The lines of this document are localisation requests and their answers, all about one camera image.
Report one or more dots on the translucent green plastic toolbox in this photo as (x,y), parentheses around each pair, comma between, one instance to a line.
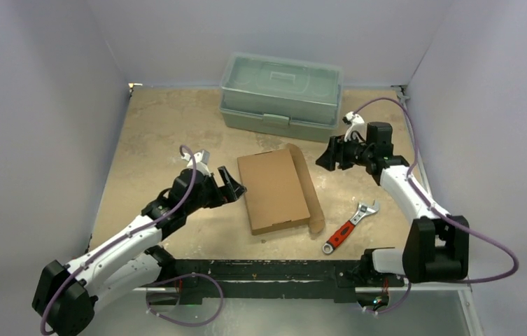
(283,97)

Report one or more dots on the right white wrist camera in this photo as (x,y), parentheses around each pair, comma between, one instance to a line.
(356,125)

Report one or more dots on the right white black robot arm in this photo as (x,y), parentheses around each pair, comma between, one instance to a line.
(437,246)

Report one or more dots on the red handled adjustable wrench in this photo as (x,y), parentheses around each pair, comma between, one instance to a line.
(339,236)

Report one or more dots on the brown cardboard box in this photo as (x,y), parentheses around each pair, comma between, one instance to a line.
(280,193)

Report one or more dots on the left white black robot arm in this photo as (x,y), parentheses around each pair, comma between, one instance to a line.
(65,295)

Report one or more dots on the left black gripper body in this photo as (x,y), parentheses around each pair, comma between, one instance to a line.
(211,195)

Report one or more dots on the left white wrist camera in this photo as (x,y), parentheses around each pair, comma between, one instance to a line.
(199,161)

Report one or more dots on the black metal base rail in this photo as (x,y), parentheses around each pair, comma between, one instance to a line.
(341,281)

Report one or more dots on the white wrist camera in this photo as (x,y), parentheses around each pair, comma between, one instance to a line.
(356,125)
(199,161)

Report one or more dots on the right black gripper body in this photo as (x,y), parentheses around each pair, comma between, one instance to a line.
(337,154)

